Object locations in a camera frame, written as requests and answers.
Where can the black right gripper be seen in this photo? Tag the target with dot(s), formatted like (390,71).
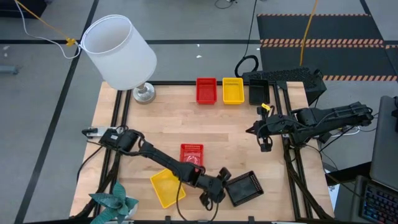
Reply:
(273,126)

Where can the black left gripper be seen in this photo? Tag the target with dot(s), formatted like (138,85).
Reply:
(213,186)

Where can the black plastic slotted basket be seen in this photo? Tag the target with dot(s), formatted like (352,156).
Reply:
(245,189)
(259,93)

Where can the yellow plastic slotted basket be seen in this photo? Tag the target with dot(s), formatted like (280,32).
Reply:
(233,95)
(164,191)

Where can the red plastic slotted basket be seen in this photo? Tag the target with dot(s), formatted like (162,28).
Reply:
(206,93)
(191,151)

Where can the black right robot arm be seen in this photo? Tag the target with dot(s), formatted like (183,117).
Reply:
(335,115)

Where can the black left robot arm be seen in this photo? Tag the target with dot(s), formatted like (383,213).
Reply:
(161,160)

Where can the yellow tag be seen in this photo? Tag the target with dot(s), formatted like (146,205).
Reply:
(265,107)

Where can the black hazard-striped floor mat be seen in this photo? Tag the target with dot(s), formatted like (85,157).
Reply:
(342,59)

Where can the teal artificial plant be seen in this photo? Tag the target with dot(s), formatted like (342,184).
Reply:
(113,202)

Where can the grey laptop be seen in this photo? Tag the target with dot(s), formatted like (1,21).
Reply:
(385,146)

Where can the silver mounting plate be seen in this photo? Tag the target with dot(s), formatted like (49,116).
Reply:
(98,132)

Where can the black computer keyboard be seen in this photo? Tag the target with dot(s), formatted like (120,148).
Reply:
(379,205)

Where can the white shade silver table lamp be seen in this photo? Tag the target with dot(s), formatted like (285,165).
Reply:
(118,53)

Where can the black equipment case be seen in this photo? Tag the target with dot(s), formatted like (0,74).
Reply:
(21,7)

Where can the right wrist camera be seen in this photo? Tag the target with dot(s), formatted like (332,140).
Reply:
(266,146)

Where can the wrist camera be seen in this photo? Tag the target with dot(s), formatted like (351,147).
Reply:
(207,199)
(266,146)

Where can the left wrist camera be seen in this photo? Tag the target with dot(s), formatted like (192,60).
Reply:
(207,199)

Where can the black aluminium table frame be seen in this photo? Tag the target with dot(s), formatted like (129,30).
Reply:
(122,105)

